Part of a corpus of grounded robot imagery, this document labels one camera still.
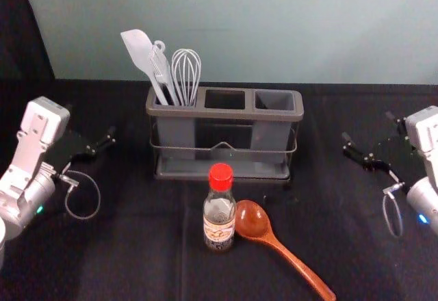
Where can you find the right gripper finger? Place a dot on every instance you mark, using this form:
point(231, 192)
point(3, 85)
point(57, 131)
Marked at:
point(357, 155)
point(398, 124)

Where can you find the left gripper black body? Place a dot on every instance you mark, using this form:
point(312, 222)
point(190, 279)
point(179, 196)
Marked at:
point(70, 148)

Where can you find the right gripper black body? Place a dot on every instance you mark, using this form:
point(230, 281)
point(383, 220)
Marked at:
point(397, 157)

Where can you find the grey silicone spatula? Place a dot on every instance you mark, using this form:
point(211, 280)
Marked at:
point(138, 49)

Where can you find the black hanging backdrop cloth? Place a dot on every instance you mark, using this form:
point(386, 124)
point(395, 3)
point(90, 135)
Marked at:
point(17, 34)

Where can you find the clear grey plastic tongs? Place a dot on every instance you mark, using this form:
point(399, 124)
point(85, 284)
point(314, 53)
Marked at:
point(163, 72)

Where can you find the black table cloth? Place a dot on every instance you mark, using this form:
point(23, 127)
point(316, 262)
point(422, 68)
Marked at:
point(137, 246)

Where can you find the grey plastic utensil holder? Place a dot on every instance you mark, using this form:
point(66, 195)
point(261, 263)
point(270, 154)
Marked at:
point(250, 109)

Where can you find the brown wooden spoon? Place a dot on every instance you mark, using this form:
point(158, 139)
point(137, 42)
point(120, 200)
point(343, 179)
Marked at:
point(255, 222)

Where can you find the clear sauce bottle, red cap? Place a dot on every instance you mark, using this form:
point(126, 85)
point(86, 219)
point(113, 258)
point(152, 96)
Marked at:
point(219, 212)

